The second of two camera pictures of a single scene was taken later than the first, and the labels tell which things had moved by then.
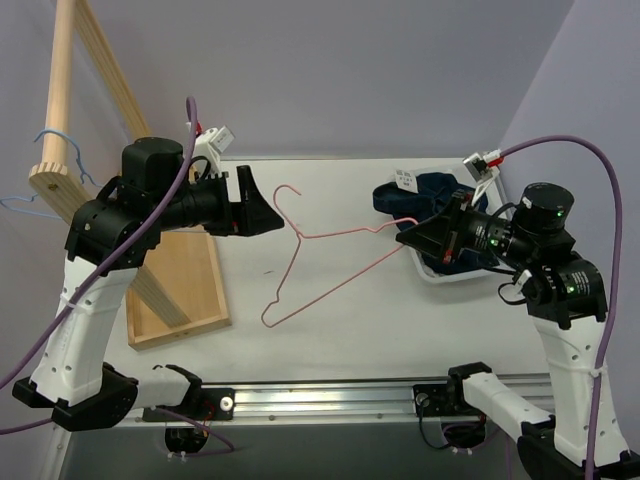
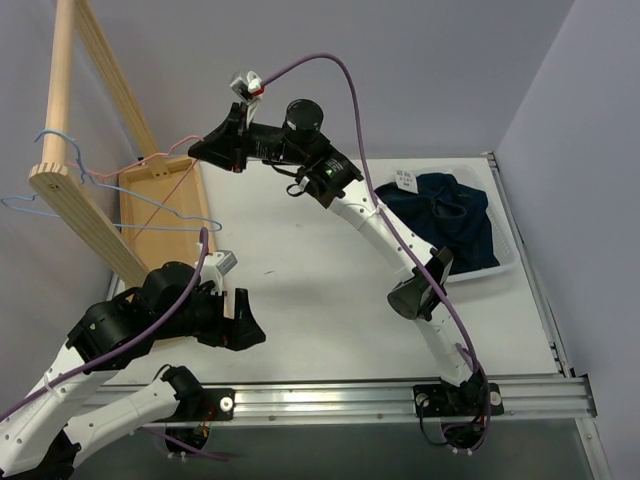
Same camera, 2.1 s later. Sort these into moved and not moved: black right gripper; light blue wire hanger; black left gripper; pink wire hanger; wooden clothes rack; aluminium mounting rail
Moved: black left gripper; pink wire hanger; black right gripper
Not moved: aluminium mounting rail; light blue wire hanger; wooden clothes rack
